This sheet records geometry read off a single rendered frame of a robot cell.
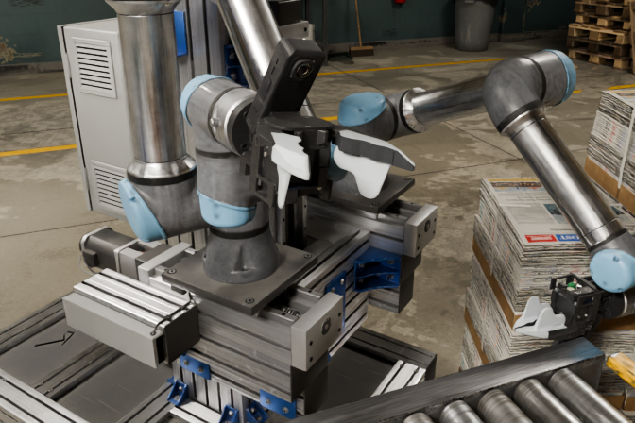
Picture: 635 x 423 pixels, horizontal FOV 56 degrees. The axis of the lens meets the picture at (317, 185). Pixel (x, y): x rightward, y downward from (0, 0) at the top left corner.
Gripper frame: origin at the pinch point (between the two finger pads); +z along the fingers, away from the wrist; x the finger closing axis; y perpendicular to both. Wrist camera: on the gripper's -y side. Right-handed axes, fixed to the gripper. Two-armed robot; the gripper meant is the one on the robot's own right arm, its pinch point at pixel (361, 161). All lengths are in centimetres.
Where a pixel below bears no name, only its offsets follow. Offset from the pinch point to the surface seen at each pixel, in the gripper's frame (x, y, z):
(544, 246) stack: -75, 32, -28
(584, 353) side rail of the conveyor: -54, 37, -4
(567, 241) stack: -79, 30, -27
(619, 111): -108, 6, -40
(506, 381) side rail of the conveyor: -38, 39, -6
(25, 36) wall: -65, 75, -699
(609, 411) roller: -46, 38, 6
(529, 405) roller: -39, 40, -2
